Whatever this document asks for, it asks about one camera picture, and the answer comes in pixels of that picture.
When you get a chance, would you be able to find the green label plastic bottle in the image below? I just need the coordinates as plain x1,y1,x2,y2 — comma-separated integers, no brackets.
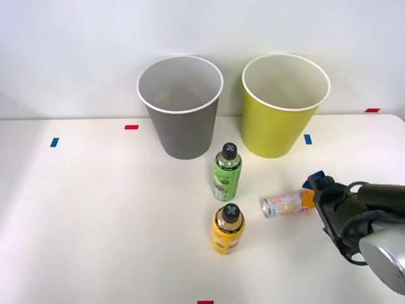
211,142,244,203

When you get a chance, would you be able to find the yellow label plastic bottle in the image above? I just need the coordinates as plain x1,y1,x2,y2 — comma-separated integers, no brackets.
211,203,247,256

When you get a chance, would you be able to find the pale orange drink can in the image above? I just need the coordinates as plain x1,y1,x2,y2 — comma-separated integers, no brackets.
260,187,316,220

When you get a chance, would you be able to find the yellow-green plastic waste bin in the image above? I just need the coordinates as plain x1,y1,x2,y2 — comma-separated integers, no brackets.
241,53,332,159

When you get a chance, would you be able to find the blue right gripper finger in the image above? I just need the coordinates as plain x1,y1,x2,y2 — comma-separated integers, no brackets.
301,170,327,191

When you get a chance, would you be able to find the grey plastic waste bin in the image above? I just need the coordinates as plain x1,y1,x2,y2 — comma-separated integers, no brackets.
136,55,225,161

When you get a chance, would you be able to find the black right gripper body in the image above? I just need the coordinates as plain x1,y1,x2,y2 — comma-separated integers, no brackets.
312,175,368,253

